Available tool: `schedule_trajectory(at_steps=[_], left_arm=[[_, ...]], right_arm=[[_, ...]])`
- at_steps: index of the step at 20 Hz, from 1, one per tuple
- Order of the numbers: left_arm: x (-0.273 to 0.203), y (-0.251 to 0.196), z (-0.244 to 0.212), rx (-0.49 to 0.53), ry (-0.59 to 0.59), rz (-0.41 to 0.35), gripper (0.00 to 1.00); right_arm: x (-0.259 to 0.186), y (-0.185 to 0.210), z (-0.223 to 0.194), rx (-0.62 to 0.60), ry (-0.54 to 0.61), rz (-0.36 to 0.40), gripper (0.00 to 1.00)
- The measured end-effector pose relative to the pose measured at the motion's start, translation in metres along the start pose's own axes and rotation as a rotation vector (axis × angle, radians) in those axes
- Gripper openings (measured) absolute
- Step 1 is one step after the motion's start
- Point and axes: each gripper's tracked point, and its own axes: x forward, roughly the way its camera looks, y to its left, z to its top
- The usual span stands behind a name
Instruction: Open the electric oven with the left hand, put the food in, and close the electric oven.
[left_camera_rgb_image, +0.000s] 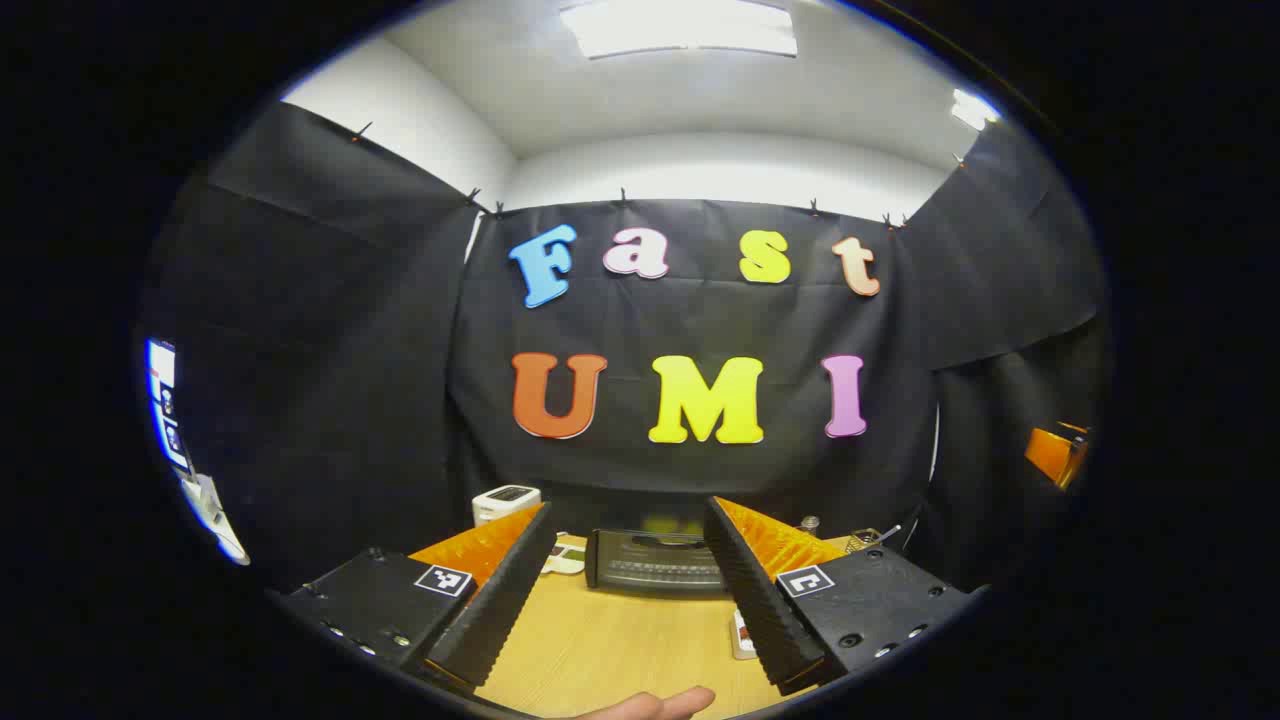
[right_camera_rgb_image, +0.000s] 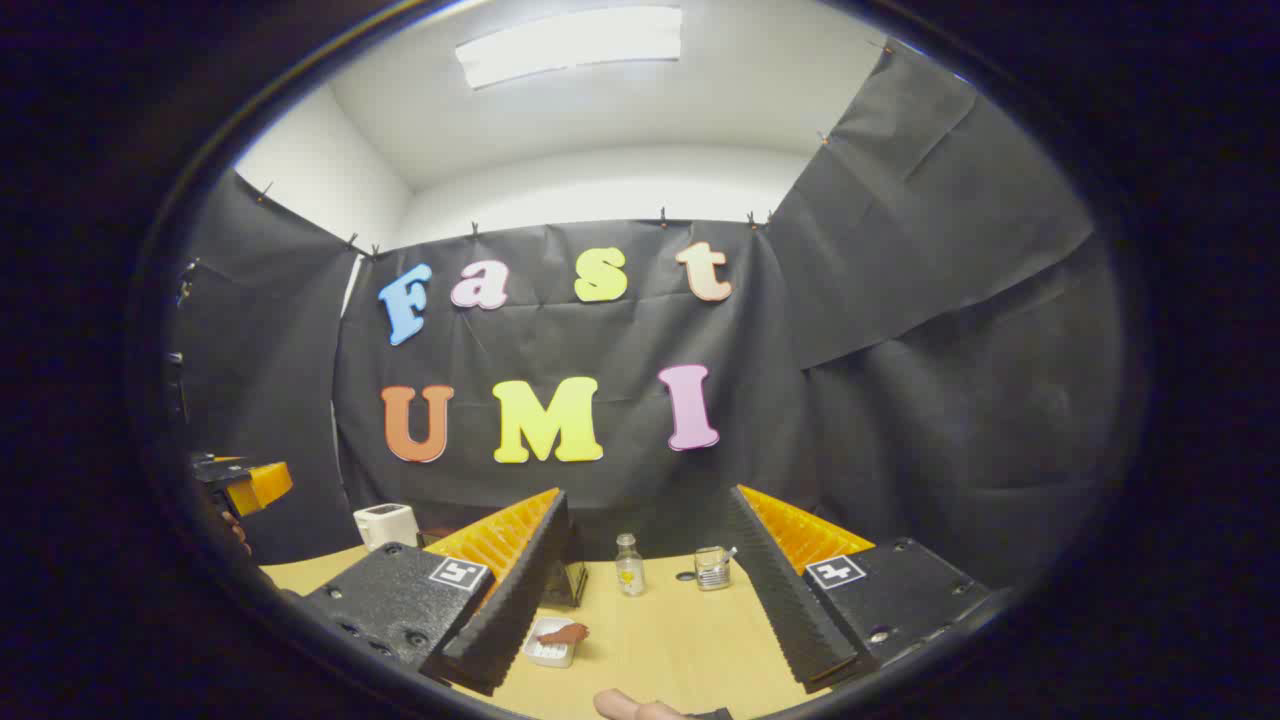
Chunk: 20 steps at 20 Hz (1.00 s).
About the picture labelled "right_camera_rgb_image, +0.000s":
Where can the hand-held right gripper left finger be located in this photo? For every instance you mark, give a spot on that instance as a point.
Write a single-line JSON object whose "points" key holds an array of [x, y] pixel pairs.
{"points": [[520, 600]]}

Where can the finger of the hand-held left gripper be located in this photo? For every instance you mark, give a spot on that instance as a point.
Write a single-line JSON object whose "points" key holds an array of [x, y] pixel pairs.
{"points": [[250, 485]]}

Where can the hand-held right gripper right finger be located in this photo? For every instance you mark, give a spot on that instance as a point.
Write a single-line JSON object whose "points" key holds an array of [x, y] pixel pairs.
{"points": [[790, 610]]}

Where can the brown meat piece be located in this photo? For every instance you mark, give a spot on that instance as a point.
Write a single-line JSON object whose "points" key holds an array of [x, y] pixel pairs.
{"points": [[566, 634]]}

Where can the white rectangular tray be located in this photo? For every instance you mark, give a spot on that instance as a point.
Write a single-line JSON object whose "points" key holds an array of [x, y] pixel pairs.
{"points": [[548, 652]]}

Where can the clear glass bottle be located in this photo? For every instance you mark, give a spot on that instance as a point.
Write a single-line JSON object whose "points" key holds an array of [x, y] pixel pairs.
{"points": [[629, 570]]}

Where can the white toaster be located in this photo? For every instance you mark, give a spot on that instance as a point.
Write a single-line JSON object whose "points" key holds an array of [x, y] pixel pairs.
{"points": [[385, 525]]}

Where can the black backdrop cloth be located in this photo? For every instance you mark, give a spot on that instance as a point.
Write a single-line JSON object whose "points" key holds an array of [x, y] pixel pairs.
{"points": [[900, 400]]}

